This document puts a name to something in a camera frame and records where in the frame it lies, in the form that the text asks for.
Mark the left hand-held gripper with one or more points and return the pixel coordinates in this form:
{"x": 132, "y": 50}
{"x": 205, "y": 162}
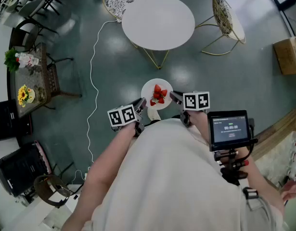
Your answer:
{"x": 121, "y": 115}

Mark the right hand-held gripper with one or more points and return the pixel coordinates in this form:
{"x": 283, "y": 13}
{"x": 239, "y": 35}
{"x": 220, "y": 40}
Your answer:
{"x": 196, "y": 101}

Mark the white plate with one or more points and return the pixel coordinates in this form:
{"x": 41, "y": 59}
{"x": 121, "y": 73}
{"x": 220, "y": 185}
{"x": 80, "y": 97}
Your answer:
{"x": 150, "y": 88}

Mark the person's right forearm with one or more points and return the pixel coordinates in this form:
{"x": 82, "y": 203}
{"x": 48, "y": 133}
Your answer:
{"x": 258, "y": 182}

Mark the person's left forearm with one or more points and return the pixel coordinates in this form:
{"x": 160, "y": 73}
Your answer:
{"x": 102, "y": 165}

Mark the red strawberry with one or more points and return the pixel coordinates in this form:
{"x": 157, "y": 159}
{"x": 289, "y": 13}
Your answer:
{"x": 156, "y": 95}
{"x": 152, "y": 102}
{"x": 163, "y": 93}
{"x": 157, "y": 88}
{"x": 161, "y": 100}

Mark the person's white shoe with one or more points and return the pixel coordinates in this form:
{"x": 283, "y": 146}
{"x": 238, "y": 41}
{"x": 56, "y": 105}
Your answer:
{"x": 153, "y": 114}

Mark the black monitor screen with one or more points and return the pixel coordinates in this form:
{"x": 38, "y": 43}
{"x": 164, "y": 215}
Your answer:
{"x": 230, "y": 130}

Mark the person's white shirt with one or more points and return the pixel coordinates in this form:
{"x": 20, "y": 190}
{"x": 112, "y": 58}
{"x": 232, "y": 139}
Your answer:
{"x": 167, "y": 177}

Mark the round white table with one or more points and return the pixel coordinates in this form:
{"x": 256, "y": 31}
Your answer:
{"x": 159, "y": 20}

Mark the wooden bench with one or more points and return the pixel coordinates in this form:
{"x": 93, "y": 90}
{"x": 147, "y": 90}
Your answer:
{"x": 275, "y": 133}

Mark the glass-top wicker side table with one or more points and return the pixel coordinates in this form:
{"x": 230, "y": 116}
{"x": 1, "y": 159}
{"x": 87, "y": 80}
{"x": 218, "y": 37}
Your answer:
{"x": 32, "y": 80}

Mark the potted sunflowers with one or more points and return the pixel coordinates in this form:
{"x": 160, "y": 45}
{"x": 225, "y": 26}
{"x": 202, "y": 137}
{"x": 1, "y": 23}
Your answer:
{"x": 24, "y": 95}

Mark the cardboard box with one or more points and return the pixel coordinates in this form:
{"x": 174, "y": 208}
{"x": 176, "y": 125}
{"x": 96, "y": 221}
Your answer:
{"x": 289, "y": 55}

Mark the clear water bottle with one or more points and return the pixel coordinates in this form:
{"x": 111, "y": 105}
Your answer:
{"x": 27, "y": 59}

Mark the brown round stool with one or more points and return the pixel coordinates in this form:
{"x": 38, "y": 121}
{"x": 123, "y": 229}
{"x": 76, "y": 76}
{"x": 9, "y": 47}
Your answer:
{"x": 50, "y": 191}

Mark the patterned cushion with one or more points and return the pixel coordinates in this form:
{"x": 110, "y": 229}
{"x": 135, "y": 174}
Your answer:
{"x": 295, "y": 155}

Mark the black cabinet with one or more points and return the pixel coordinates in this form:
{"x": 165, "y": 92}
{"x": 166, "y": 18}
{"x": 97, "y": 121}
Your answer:
{"x": 8, "y": 120}

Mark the dark wicker chair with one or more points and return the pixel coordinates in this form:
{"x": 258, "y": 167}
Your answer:
{"x": 25, "y": 35}

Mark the black mesh office chair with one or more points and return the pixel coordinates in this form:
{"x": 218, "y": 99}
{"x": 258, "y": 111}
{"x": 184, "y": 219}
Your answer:
{"x": 20, "y": 167}

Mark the green potted plant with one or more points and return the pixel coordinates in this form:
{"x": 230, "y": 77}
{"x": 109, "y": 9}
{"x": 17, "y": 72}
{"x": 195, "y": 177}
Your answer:
{"x": 11, "y": 60}

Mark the black monitor mount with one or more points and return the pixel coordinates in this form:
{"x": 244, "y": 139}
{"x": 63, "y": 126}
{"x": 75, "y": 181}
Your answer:
{"x": 232, "y": 165}

